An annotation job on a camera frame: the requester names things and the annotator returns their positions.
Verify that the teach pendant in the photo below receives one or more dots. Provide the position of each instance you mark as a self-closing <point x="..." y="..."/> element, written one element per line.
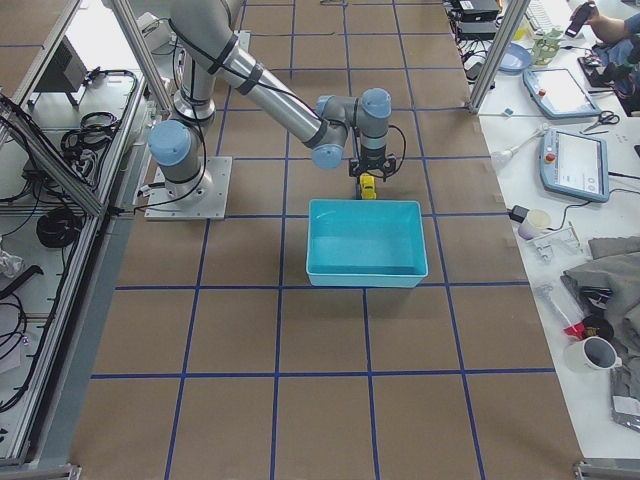
<point x="574" y="165"/>
<point x="558" y="94"/>

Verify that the white paper cup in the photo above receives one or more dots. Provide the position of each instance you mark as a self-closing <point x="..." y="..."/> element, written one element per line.
<point x="535" y="223"/>

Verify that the aluminium frame post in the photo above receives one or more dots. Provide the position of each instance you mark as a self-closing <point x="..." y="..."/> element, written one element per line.
<point x="515" y="11"/>

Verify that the black scissors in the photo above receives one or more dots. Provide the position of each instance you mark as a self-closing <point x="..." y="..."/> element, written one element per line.
<point x="606" y="117"/>

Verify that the lower teach pendant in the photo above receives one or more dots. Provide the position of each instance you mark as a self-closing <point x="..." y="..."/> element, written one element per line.
<point x="574" y="165"/>

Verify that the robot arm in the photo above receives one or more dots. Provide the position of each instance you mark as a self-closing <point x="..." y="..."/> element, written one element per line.
<point x="206" y="32"/>

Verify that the person's hand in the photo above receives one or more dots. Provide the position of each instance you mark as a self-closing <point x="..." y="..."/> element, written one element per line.
<point x="607" y="29"/>

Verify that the white mug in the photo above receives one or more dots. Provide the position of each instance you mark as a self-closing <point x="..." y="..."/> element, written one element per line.
<point x="590" y="355"/>

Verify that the upper teach pendant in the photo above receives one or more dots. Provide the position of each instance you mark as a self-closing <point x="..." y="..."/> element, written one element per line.
<point x="558" y="94"/>

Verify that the grey cloth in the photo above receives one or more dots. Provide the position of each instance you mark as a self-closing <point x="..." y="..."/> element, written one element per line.
<point x="615" y="267"/>

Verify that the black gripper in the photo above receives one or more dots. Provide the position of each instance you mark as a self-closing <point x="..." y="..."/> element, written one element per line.
<point x="372" y="161"/>

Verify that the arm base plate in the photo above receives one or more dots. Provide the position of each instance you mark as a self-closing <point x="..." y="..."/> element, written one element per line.
<point x="203" y="197"/>

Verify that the light blue plastic bin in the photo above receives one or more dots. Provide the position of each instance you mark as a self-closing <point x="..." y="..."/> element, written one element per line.
<point x="366" y="243"/>

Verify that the yellow beetle toy car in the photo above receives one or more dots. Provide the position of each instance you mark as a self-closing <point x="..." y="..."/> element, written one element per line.
<point x="367" y="187"/>

